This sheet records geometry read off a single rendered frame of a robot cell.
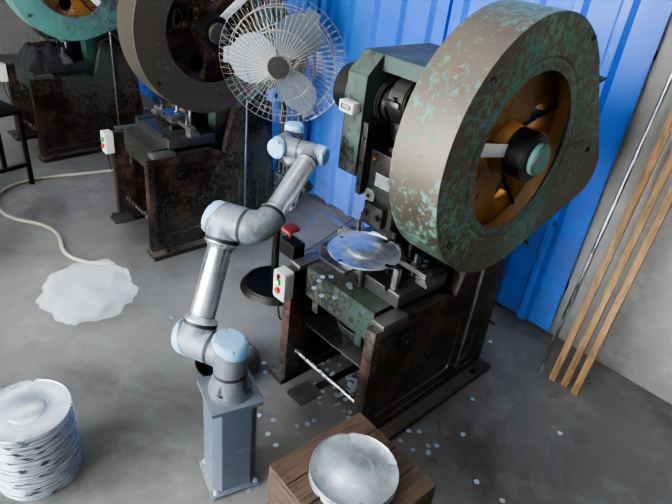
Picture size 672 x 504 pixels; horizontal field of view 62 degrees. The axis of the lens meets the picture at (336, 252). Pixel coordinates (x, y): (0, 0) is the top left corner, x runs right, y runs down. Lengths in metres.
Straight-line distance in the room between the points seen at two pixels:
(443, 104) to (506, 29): 0.25
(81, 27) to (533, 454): 3.95
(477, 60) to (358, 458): 1.27
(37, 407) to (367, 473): 1.17
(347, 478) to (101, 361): 1.43
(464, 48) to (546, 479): 1.78
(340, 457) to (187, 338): 0.64
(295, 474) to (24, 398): 1.02
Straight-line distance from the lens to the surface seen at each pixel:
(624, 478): 2.83
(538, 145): 1.80
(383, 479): 1.94
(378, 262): 2.15
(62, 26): 4.62
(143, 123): 3.66
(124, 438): 2.55
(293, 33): 2.62
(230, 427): 2.06
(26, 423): 2.27
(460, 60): 1.57
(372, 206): 2.13
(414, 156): 1.55
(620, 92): 2.91
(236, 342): 1.89
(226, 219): 1.85
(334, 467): 1.94
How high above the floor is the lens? 1.90
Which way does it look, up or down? 31 degrees down
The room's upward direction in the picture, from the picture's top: 7 degrees clockwise
